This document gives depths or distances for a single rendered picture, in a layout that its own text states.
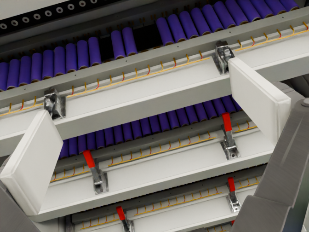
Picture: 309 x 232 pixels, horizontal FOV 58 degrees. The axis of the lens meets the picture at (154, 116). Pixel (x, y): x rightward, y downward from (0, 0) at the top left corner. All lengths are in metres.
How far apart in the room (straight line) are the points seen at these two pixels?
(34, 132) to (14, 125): 0.30
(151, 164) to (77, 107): 0.21
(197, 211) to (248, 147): 0.24
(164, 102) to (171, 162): 0.18
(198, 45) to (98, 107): 0.18
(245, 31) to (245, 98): 0.28
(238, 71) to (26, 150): 0.13
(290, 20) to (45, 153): 0.40
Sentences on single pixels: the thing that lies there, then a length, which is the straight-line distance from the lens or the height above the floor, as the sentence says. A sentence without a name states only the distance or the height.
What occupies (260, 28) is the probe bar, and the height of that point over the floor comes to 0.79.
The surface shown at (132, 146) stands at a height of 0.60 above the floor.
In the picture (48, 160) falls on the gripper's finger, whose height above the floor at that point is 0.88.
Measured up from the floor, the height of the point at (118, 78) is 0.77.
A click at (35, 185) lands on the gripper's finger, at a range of 0.17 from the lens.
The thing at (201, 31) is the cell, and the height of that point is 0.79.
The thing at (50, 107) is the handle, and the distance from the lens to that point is 0.43.
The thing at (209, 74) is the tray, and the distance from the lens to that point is 0.43.
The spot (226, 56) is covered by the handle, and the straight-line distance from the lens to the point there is 0.42.
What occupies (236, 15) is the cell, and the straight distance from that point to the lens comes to 0.50.
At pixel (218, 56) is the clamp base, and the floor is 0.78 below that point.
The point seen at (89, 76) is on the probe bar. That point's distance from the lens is 0.44.
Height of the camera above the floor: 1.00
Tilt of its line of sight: 40 degrees down
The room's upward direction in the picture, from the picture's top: 17 degrees counter-clockwise
